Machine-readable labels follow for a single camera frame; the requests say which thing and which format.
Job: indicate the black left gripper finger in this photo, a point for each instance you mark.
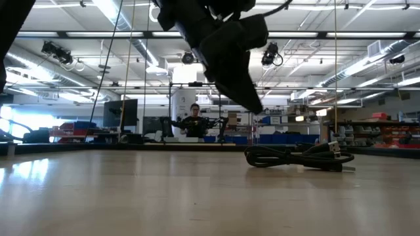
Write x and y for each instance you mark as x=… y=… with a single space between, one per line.
x=233 y=72

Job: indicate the background black robot arm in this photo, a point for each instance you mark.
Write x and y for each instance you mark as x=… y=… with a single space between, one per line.
x=223 y=126
x=177 y=124

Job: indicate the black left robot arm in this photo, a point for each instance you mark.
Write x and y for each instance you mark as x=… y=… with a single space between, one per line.
x=10 y=26

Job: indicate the brown cardboard box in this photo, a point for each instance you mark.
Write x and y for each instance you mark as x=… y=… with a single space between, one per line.
x=233 y=119

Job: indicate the black beam with light strips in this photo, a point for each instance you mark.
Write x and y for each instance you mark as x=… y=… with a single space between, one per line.
x=147 y=34

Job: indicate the white round column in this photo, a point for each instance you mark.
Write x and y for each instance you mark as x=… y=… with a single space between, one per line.
x=180 y=101

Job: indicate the person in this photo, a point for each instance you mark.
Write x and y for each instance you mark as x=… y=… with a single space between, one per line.
x=194 y=126

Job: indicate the short blue storage bin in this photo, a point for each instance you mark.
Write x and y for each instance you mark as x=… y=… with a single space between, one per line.
x=236 y=140

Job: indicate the long blue storage bin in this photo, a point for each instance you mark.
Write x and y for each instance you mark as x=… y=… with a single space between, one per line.
x=282 y=139

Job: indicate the small dark screen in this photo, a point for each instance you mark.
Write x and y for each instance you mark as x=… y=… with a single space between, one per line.
x=151 y=124

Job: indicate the black computer monitor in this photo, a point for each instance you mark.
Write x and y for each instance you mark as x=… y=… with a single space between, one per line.
x=120 y=113

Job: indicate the dark storage shelf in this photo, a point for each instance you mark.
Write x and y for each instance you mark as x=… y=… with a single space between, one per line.
x=361 y=124

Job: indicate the red box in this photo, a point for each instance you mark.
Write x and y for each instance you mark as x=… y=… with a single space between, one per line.
x=380 y=116

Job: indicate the red and blue bin stack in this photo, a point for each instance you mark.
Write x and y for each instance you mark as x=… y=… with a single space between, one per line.
x=70 y=126

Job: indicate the black bag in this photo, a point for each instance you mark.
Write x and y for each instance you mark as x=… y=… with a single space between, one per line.
x=36 y=137

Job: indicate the black metal frame stand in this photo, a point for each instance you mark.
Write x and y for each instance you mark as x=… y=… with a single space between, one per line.
x=197 y=84

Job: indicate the round black ceiling camera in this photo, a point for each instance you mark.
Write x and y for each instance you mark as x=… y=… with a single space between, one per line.
x=188 y=58

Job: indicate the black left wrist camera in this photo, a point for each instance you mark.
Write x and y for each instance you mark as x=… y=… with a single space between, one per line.
x=257 y=31

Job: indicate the black hanging camera with loops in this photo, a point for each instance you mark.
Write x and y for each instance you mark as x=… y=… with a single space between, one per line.
x=57 y=51

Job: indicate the small black ceiling camera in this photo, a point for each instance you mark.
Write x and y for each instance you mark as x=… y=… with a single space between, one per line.
x=397 y=59

